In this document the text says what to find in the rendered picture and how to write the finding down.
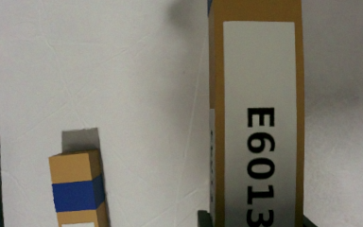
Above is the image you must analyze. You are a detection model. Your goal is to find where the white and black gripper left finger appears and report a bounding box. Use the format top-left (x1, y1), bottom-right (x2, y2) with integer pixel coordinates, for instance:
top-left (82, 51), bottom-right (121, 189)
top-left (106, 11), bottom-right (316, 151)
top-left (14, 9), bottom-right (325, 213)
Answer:
top-left (198, 210), bottom-right (214, 227)

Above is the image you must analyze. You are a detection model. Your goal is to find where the tan welding electrode pack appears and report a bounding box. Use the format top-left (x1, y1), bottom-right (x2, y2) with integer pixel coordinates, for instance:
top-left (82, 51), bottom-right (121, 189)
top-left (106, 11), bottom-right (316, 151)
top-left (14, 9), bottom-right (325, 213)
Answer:
top-left (207, 0), bottom-right (304, 227)
top-left (49, 148), bottom-right (109, 227)

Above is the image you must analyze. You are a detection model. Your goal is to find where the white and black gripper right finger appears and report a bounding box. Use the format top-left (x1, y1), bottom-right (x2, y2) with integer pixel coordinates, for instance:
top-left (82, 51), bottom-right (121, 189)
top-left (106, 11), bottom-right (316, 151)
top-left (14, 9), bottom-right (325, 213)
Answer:
top-left (302, 215), bottom-right (318, 227)

